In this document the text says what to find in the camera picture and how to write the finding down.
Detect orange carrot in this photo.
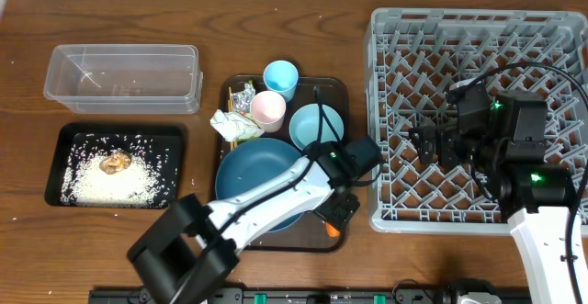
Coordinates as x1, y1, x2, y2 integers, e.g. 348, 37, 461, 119
325, 223, 340, 238

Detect light blue small bowl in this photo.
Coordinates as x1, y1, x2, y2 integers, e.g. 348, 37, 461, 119
288, 104, 345, 150

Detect dark blue plate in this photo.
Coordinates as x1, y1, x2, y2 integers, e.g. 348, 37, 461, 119
214, 137, 307, 234

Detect brown food scraps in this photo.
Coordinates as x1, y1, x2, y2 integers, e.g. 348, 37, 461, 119
99, 152, 132, 175

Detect white rice pile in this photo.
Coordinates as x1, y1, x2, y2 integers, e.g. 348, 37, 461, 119
58, 133, 183, 209

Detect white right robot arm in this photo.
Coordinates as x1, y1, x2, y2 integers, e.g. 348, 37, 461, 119
409, 84, 587, 303

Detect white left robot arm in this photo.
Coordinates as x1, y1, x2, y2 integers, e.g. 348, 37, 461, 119
127, 137, 383, 303

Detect grey plastic dishwasher rack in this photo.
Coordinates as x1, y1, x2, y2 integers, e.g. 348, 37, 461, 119
364, 8, 587, 235

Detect black waste tray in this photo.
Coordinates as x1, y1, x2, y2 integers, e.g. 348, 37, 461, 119
45, 123, 185, 209

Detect dark brown serving tray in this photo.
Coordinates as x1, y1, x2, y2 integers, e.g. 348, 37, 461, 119
210, 77, 349, 253

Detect pink cup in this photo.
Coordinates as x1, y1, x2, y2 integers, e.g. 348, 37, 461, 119
250, 91, 286, 132

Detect wooden chopstick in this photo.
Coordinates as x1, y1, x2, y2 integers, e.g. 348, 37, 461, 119
228, 86, 238, 152

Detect crumpled white napkin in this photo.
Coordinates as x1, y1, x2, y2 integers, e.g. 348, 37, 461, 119
209, 109, 265, 142

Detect light blue cup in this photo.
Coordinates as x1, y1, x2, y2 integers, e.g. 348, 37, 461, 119
263, 60, 299, 102

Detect silver foil wrapper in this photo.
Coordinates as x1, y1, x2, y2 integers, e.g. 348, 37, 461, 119
231, 81, 256, 114

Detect clear plastic bin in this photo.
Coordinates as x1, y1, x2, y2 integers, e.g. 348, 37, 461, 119
44, 44, 203, 114

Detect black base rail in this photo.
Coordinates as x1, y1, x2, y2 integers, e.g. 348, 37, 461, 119
86, 278, 534, 304

